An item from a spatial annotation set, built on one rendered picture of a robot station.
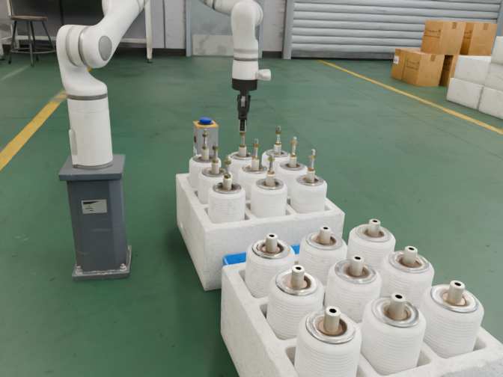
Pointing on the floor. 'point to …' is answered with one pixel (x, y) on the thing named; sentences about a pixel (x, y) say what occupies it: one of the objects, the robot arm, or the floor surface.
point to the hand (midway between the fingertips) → (242, 125)
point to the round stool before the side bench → (30, 37)
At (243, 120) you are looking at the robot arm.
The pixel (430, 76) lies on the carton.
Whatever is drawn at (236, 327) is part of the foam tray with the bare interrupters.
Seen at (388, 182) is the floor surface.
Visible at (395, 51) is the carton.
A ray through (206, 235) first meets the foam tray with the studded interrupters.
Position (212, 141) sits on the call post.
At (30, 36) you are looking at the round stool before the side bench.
